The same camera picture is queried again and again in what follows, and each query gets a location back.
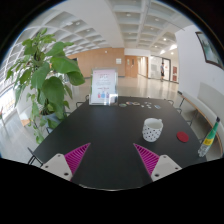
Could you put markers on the red round coaster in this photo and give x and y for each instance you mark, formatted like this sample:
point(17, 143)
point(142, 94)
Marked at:
point(182, 136)

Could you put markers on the person standing in hallway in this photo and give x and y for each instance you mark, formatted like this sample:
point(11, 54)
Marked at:
point(162, 71)

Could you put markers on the large green potted plant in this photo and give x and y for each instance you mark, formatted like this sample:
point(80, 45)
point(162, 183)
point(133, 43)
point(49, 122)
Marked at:
point(41, 69)

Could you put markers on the long white bench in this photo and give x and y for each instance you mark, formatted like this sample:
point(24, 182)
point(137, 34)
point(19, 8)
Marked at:
point(210, 104)

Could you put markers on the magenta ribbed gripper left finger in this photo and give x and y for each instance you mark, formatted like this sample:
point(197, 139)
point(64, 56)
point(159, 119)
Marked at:
point(66, 165)

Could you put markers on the black rectangular table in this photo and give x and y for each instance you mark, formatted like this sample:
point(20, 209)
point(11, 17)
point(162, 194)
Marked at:
point(112, 162)

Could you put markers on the framed landscape painting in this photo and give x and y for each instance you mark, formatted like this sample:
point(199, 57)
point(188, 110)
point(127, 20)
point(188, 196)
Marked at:
point(210, 54)

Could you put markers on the small round badges on table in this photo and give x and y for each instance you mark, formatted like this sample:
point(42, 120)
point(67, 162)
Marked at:
point(145, 104)

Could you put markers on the acrylic sign stand with poster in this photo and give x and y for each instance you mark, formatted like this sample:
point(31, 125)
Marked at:
point(103, 86)

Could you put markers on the white polka dot mug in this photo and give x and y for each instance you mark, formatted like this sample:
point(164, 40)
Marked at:
point(152, 129)

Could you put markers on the green plastic water bottle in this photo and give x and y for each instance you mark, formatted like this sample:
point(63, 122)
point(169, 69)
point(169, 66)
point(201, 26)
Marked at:
point(208, 141)

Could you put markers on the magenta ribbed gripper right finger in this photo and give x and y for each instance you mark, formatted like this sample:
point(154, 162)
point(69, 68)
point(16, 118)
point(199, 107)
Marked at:
point(156, 166)

